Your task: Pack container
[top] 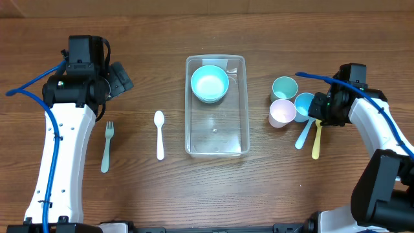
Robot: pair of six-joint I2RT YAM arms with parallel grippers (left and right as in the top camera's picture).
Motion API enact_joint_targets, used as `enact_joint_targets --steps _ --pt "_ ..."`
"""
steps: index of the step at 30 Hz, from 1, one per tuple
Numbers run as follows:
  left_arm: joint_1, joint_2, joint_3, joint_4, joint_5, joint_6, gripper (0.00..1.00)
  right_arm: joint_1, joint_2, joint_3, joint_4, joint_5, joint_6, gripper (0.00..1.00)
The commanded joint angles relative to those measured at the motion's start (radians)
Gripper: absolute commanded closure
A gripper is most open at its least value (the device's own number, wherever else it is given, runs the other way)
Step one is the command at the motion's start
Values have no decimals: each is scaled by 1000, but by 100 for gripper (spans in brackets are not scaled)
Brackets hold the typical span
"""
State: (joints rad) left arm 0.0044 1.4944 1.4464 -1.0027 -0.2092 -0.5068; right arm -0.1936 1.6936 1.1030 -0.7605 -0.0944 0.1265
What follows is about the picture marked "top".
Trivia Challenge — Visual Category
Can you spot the light blue cup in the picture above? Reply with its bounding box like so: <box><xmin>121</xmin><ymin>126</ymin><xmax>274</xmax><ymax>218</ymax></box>
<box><xmin>294</xmin><ymin>93</ymin><xmax>314</xmax><ymax>123</ymax></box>

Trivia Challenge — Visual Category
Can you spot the yellow plastic fork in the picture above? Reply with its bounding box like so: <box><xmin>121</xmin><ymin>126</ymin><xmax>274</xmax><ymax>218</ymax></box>
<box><xmin>311</xmin><ymin>120</ymin><xmax>322</xmax><ymax>160</ymax></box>

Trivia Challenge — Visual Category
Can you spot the light blue plastic fork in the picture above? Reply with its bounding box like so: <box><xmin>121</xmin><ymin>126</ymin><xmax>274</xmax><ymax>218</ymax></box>
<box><xmin>294</xmin><ymin>118</ymin><xmax>316</xmax><ymax>150</ymax></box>

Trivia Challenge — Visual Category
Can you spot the pink cup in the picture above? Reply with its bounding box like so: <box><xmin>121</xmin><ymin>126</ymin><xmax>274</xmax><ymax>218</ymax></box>
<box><xmin>268</xmin><ymin>99</ymin><xmax>296</xmax><ymax>128</ymax></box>

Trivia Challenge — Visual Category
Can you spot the teal green cup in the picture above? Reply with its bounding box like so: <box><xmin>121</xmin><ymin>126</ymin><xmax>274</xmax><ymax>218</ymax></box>
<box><xmin>270</xmin><ymin>76</ymin><xmax>298</xmax><ymax>102</ymax></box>

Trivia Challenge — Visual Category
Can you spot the white plastic spoon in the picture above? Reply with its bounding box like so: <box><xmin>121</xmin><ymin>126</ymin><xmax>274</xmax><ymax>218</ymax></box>
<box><xmin>154</xmin><ymin>111</ymin><xmax>165</xmax><ymax>161</ymax></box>

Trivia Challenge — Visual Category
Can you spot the white bowl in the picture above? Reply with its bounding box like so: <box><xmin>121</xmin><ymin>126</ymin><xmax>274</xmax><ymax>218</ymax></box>
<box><xmin>197</xmin><ymin>96</ymin><xmax>223</xmax><ymax>104</ymax></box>

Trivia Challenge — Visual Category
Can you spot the light blue bowl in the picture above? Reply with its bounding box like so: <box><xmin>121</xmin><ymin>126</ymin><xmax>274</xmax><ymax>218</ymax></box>
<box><xmin>190</xmin><ymin>65</ymin><xmax>230</xmax><ymax>98</ymax></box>

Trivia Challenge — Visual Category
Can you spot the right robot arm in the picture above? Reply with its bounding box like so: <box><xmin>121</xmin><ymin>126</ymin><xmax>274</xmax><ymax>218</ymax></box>
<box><xmin>303</xmin><ymin>63</ymin><xmax>413</xmax><ymax>232</ymax></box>

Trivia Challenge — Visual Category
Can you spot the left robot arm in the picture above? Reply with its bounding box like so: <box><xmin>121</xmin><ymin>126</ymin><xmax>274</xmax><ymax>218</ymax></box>
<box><xmin>6</xmin><ymin>35</ymin><xmax>134</xmax><ymax>233</ymax></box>

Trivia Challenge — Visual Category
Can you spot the clear plastic container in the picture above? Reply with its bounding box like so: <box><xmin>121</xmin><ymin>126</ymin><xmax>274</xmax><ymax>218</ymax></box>
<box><xmin>185</xmin><ymin>54</ymin><xmax>250</xmax><ymax>157</ymax></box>

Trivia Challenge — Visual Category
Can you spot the pale green plastic fork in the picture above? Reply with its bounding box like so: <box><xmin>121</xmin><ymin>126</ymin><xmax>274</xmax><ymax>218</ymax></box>
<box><xmin>100</xmin><ymin>121</ymin><xmax>114</xmax><ymax>173</ymax></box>

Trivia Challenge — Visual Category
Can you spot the left blue cable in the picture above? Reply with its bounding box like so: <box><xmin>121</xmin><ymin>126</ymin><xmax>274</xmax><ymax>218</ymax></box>
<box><xmin>5</xmin><ymin>59</ymin><xmax>67</xmax><ymax>233</ymax></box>

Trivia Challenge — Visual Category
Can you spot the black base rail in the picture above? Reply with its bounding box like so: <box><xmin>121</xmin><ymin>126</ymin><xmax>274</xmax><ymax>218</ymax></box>
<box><xmin>6</xmin><ymin>216</ymin><xmax>324</xmax><ymax>233</ymax></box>

